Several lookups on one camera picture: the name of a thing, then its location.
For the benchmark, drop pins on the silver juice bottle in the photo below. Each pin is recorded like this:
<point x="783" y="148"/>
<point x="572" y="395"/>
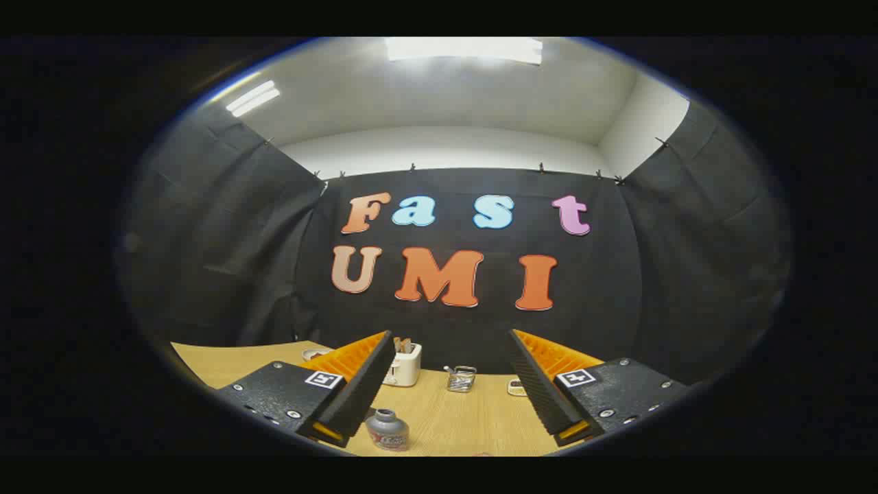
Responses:
<point x="387" y="431"/>

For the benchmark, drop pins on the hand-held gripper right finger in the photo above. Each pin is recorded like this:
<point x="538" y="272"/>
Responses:
<point x="538" y="391"/>

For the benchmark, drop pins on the white toaster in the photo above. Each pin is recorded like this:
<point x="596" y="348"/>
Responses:
<point x="405" y="370"/>

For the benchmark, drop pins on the white divided condiment dish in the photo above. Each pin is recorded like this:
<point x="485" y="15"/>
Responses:
<point x="516" y="387"/>

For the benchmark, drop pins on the small ceiling light panel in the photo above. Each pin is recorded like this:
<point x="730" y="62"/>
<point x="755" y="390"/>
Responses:
<point x="252" y="99"/>

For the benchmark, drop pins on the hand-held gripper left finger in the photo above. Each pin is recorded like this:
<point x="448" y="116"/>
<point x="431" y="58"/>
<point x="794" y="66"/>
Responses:
<point x="363" y="384"/>

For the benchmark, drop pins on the white oval plate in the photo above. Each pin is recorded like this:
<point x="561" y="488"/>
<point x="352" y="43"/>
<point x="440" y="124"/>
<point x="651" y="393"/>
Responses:
<point x="315" y="354"/>

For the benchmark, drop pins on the wooden table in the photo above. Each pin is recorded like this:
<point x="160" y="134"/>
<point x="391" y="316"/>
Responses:
<point x="459" y="422"/>

